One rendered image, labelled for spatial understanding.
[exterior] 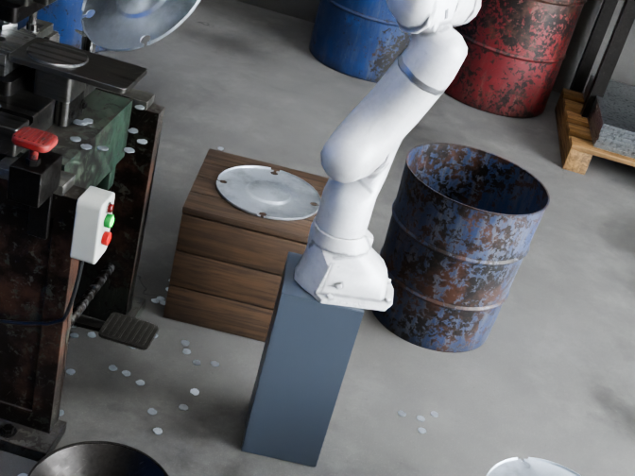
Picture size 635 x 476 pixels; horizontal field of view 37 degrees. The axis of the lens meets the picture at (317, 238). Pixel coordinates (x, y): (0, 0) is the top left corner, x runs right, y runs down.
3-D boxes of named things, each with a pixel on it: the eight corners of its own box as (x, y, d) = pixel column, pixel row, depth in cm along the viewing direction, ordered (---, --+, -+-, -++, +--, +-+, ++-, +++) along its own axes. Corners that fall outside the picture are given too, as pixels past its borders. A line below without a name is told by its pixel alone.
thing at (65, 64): (140, 124, 210) (148, 66, 203) (117, 147, 197) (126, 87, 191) (31, 92, 211) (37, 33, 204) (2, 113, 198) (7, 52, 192)
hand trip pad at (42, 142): (57, 172, 176) (60, 134, 172) (42, 185, 170) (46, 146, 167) (20, 161, 176) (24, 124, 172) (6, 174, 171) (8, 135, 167)
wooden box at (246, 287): (316, 280, 296) (343, 181, 279) (304, 351, 263) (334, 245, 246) (189, 248, 294) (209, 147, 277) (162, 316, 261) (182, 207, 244)
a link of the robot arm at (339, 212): (386, 214, 213) (417, 113, 201) (353, 245, 197) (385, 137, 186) (341, 195, 216) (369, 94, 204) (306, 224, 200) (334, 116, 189)
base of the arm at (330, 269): (392, 274, 220) (408, 221, 213) (393, 319, 203) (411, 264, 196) (297, 251, 218) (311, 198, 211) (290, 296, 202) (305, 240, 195)
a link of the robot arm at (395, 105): (451, 87, 188) (420, 110, 172) (377, 173, 201) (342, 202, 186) (409, 49, 189) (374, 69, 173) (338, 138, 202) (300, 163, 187)
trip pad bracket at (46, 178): (54, 238, 187) (63, 148, 177) (32, 262, 178) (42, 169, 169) (25, 229, 187) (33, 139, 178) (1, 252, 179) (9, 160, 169)
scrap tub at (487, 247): (496, 298, 312) (546, 168, 289) (494, 373, 275) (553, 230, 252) (371, 262, 314) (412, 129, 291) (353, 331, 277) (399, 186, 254)
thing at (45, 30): (59, 42, 224) (63, 0, 219) (27, 64, 209) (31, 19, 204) (34, 36, 224) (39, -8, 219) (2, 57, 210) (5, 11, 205)
